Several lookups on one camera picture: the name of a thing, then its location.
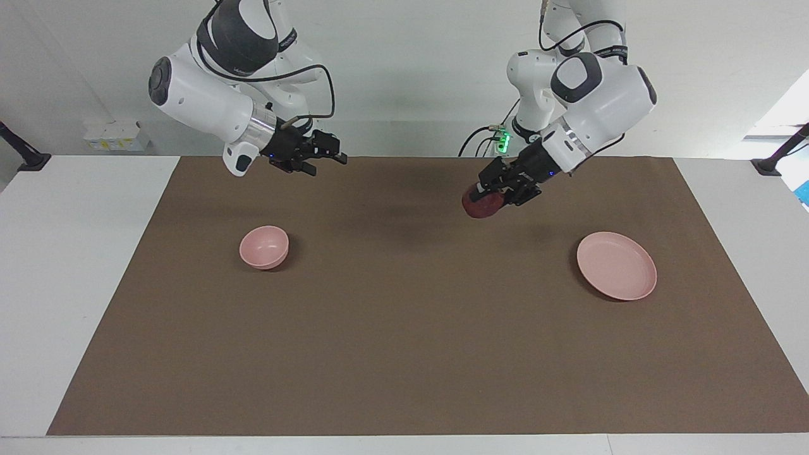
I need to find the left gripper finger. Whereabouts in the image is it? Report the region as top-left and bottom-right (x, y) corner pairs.
(504, 179), (542, 208)
(477, 158), (514, 197)

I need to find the dark red apple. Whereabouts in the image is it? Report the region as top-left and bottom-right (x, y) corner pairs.
(461, 183), (506, 220)

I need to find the pink bowl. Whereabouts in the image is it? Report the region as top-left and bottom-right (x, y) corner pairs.
(239, 226), (290, 271)

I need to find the pink plate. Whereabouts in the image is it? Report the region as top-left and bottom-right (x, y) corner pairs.
(576, 232), (658, 301)

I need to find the white cardboard box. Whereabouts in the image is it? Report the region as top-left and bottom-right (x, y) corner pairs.
(84, 119), (152, 152)

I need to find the brown table mat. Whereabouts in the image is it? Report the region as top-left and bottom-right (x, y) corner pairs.
(46, 156), (809, 437)

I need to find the black left base cable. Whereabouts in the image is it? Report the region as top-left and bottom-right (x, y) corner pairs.
(458, 98), (520, 157)

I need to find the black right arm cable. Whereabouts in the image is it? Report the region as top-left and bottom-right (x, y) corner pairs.
(196, 35), (336, 130)

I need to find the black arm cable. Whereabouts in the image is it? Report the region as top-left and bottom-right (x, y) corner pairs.
(196, 35), (336, 130)
(538, 0), (628, 52)

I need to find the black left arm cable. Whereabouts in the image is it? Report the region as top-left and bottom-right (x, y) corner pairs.
(538, 0), (628, 52)

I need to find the black camera stand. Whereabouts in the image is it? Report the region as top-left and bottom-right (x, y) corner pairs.
(751, 123), (809, 176)
(0, 120), (52, 173)

